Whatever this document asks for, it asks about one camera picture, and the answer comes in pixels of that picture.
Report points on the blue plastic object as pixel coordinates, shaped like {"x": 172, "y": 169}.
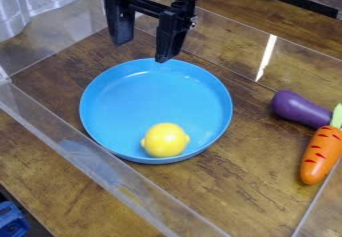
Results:
{"x": 13, "y": 224}

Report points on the clear acrylic enclosure wall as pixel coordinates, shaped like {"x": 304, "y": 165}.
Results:
{"x": 235, "y": 191}

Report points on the purple toy eggplant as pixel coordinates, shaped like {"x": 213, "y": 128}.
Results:
{"x": 295, "y": 108}

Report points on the yellow toy lemon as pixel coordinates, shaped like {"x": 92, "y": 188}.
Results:
{"x": 164, "y": 140}

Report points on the orange toy carrot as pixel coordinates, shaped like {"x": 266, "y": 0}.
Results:
{"x": 323, "y": 150}

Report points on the blue round tray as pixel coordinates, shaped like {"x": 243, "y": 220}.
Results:
{"x": 141, "y": 93}

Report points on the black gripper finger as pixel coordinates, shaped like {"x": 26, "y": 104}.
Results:
{"x": 171, "y": 32}
{"x": 120, "y": 20}

